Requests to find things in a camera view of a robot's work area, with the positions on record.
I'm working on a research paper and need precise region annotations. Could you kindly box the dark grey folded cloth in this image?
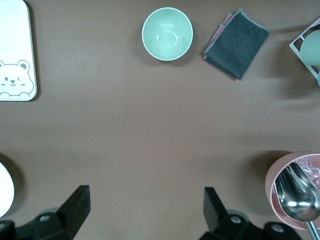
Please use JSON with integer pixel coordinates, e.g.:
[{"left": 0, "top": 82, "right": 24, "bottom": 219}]
[{"left": 203, "top": 7, "right": 271, "bottom": 81}]

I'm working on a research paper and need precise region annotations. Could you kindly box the pink bowl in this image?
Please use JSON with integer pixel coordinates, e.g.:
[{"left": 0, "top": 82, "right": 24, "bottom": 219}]
[{"left": 264, "top": 152, "right": 320, "bottom": 231}]

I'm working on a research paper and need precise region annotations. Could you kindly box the clear crumpled plastic wrap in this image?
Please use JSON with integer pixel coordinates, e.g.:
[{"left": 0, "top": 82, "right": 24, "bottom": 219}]
[{"left": 296, "top": 157, "right": 320, "bottom": 192}]

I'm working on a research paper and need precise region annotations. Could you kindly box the metal scoop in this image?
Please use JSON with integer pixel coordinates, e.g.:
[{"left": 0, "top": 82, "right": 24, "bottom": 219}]
[{"left": 273, "top": 162, "right": 320, "bottom": 240}]

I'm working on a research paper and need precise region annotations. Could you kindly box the white wire cup rack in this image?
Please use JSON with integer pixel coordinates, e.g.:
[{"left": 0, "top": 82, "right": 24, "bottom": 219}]
[{"left": 289, "top": 17, "right": 320, "bottom": 87}]

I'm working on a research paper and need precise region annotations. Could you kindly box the sage green cup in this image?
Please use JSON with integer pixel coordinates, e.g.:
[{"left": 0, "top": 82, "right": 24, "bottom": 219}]
[{"left": 299, "top": 29, "right": 320, "bottom": 67}]

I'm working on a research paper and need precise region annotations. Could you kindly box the pale green bowl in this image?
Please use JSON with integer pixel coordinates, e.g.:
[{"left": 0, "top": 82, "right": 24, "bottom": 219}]
[{"left": 141, "top": 7, "right": 194, "bottom": 62}]

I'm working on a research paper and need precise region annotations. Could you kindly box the pink folded cloth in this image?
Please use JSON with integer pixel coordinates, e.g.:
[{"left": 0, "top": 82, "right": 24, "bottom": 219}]
[{"left": 211, "top": 13, "right": 233, "bottom": 49}]

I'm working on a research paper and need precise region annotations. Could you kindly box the white round plate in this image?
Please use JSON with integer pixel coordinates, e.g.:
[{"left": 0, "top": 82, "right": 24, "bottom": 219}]
[{"left": 0, "top": 161, "right": 15, "bottom": 218}]

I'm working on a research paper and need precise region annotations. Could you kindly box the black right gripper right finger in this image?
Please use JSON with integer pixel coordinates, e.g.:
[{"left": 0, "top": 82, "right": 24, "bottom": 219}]
[{"left": 199, "top": 186, "right": 266, "bottom": 240}]

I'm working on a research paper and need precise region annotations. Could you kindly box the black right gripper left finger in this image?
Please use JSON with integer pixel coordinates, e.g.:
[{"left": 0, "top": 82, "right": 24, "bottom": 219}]
[{"left": 14, "top": 184, "right": 91, "bottom": 240}]

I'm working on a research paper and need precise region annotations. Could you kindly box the cream bear print tray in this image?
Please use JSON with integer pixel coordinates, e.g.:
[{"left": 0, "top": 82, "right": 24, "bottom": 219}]
[{"left": 0, "top": 0, "right": 38, "bottom": 102}]

